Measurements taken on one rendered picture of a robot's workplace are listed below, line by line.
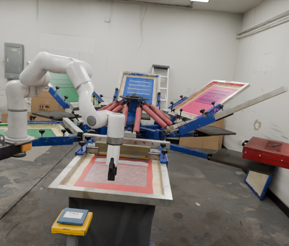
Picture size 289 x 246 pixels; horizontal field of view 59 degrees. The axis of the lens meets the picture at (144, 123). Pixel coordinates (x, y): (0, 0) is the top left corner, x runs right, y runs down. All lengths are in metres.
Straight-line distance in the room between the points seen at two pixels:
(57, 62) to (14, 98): 0.33
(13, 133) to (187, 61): 4.83
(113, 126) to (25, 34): 5.51
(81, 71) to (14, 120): 0.48
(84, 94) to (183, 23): 4.96
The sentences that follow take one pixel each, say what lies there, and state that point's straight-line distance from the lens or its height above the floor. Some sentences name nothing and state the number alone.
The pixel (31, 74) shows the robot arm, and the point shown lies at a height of 1.49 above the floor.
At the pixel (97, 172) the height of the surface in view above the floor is 0.96.
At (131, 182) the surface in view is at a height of 0.96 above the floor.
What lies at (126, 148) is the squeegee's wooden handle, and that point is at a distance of 1.75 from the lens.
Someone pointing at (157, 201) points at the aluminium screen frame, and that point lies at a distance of 1.24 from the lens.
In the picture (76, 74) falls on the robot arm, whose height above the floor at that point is 1.51.
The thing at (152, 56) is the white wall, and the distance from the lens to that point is 5.83.
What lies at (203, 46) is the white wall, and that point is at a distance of 5.97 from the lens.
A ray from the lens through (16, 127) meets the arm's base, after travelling 1.49.
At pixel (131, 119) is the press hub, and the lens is 2.52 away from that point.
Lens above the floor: 1.55
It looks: 11 degrees down
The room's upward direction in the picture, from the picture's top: 6 degrees clockwise
